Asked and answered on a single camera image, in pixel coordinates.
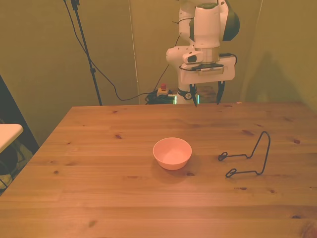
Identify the black hanging camera cable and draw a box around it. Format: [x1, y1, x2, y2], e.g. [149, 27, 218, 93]
[63, 0, 150, 102]

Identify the black tripod pole stand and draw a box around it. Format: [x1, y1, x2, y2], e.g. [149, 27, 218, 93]
[70, 0, 104, 107]

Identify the white side table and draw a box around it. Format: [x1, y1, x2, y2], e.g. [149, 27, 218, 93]
[0, 123, 24, 154]

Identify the red emergency stop button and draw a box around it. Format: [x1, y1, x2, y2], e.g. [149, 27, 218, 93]
[157, 83, 174, 98]

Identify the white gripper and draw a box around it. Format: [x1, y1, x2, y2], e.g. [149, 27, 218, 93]
[179, 56, 236, 108]

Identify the pink plastic bowl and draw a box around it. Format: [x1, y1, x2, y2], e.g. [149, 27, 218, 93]
[153, 137, 193, 171]

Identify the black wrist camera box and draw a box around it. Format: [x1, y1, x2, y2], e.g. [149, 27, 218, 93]
[190, 63, 226, 75]

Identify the black coiled cable bundle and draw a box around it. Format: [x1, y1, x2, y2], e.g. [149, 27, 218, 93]
[144, 91, 178, 105]

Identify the black upright panel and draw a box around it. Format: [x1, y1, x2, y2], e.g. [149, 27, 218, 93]
[0, 74, 41, 156]

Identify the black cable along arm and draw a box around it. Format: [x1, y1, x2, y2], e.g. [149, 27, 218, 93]
[157, 16, 195, 91]

